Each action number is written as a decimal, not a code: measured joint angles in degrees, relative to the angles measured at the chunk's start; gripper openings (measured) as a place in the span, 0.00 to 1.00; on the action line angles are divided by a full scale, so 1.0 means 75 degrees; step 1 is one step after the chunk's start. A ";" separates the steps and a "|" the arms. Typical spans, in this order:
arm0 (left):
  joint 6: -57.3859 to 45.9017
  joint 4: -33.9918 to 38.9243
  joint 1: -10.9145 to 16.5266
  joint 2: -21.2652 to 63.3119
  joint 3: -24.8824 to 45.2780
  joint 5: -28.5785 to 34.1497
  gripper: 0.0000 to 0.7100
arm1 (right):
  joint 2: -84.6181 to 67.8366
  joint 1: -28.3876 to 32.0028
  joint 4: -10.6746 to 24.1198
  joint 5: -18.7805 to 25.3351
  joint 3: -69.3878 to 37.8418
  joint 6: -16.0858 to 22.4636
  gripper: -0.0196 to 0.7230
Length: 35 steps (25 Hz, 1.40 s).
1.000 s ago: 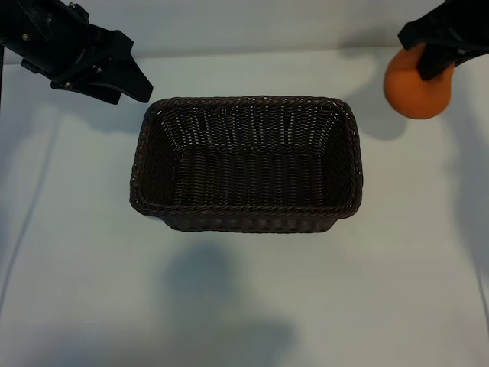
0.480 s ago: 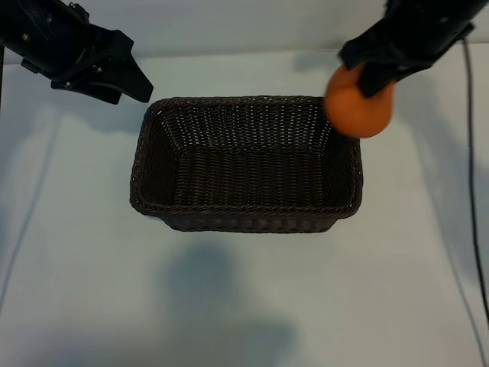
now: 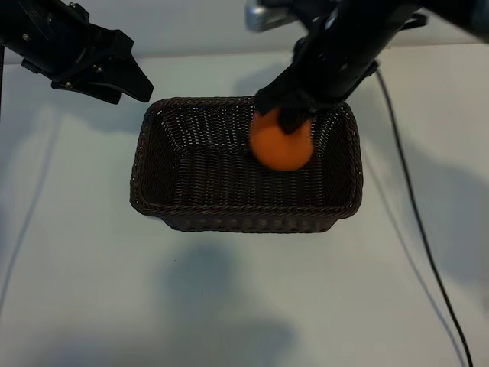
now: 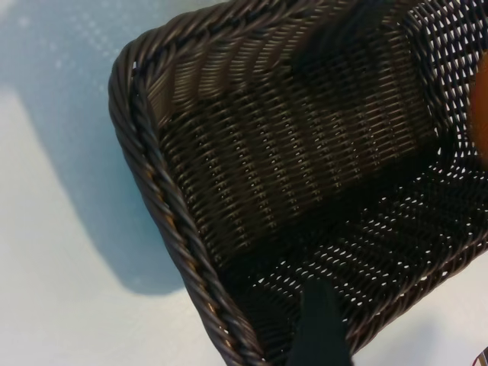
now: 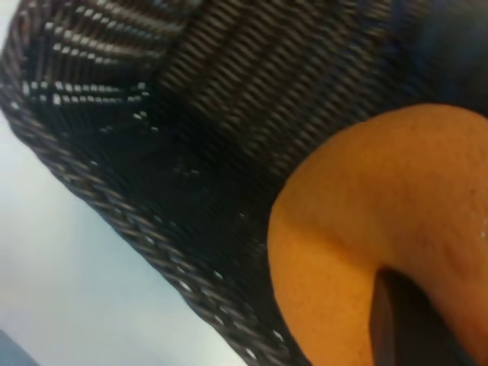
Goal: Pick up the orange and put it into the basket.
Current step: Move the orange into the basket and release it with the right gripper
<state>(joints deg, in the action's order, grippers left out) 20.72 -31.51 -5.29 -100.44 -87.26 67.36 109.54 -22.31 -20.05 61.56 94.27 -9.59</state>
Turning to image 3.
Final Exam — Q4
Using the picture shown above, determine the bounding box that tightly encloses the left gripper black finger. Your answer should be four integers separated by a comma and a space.
110, 53, 154, 103
51, 74, 123, 105

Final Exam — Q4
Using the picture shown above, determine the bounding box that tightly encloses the dark brown woven basket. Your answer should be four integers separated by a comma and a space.
129, 96, 363, 233

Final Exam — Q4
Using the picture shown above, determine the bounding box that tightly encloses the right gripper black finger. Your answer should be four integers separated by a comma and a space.
256, 86, 283, 115
278, 109, 313, 135

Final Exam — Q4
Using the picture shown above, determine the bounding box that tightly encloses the orange fruit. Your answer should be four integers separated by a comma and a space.
248, 106, 315, 172

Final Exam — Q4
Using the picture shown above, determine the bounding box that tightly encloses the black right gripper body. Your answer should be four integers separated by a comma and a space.
267, 0, 417, 112

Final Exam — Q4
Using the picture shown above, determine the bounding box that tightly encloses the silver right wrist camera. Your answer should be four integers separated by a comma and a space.
244, 0, 303, 31

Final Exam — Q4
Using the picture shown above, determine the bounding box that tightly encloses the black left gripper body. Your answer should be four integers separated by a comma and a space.
7, 0, 134, 89

